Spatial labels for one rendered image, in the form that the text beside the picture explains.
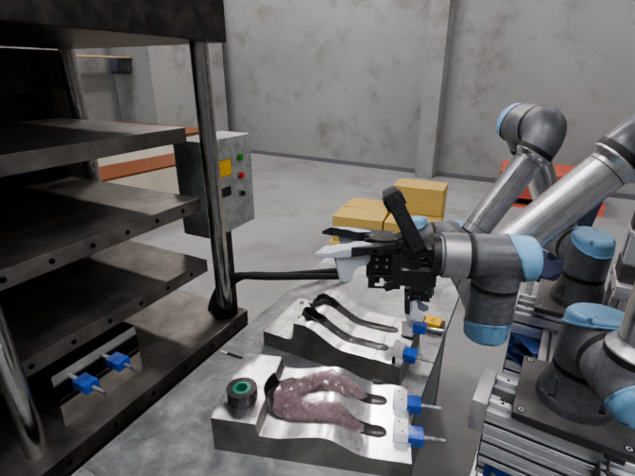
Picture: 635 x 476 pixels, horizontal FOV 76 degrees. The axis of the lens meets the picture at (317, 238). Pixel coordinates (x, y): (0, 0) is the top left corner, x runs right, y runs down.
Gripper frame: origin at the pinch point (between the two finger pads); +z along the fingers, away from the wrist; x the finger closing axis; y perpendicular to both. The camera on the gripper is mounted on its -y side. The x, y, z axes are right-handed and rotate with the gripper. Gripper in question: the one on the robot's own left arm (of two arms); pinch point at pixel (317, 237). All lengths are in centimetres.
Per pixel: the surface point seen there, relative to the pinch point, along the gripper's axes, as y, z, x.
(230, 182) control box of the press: 3, 48, 102
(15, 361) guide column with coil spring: 36, 73, 12
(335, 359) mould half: 55, -1, 53
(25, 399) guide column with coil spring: 47, 73, 13
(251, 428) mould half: 54, 18, 18
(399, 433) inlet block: 55, -19, 21
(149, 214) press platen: 9, 60, 57
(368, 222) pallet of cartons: 65, -18, 322
